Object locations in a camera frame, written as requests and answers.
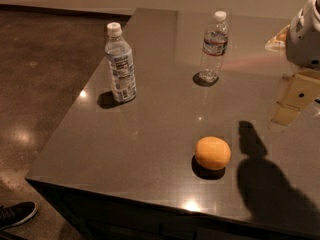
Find white labelled drink bottle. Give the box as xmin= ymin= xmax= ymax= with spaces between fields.
xmin=105 ymin=22 xmax=137 ymax=103

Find black sneaker with white sole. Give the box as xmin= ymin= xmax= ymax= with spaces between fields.
xmin=0 ymin=201 xmax=37 ymax=230

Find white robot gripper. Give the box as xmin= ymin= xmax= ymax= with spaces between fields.
xmin=265 ymin=0 xmax=320 ymax=132

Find orange fruit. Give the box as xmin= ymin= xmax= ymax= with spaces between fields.
xmin=195 ymin=136 xmax=231 ymax=170

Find clear plastic water bottle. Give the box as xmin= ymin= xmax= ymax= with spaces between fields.
xmin=199 ymin=11 xmax=229 ymax=86

